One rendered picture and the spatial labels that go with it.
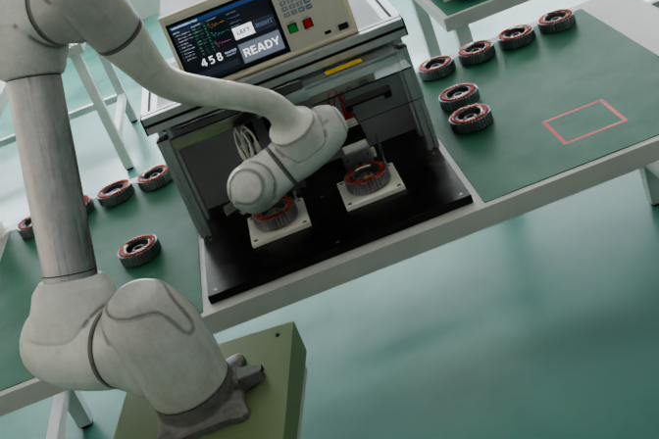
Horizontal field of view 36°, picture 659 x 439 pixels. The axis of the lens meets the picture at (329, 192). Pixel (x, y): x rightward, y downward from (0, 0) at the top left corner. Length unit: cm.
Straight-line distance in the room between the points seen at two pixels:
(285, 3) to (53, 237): 88
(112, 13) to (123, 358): 59
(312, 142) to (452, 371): 121
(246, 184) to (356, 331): 144
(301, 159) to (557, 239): 162
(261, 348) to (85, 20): 69
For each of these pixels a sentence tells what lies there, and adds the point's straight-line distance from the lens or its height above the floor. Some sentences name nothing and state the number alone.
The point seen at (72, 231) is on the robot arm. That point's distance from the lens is 188.
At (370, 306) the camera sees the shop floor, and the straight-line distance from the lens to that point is 350.
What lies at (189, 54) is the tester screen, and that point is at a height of 121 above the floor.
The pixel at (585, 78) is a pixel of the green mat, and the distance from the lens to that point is 275.
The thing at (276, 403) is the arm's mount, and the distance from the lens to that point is 182.
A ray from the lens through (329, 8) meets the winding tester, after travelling 245.
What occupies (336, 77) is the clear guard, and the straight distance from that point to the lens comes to 238.
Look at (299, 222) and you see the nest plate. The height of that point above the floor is 78.
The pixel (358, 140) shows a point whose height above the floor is 88.
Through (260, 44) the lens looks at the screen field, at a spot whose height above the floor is 117.
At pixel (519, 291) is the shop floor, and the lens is 332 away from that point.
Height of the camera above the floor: 184
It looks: 25 degrees down
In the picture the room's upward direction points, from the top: 21 degrees counter-clockwise
